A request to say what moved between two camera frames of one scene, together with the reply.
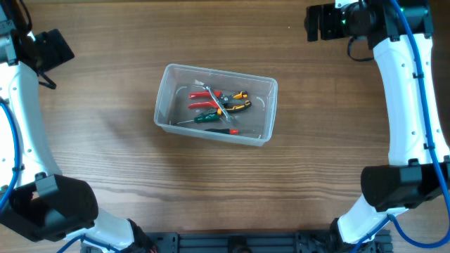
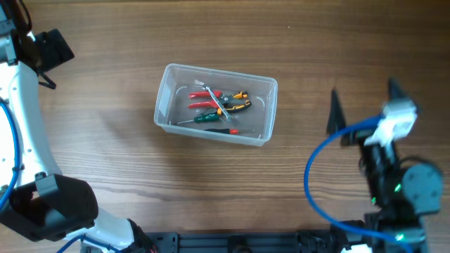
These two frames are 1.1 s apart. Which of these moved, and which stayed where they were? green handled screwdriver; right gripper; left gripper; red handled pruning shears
Moved: right gripper
Stayed: green handled screwdriver; left gripper; red handled pruning shears
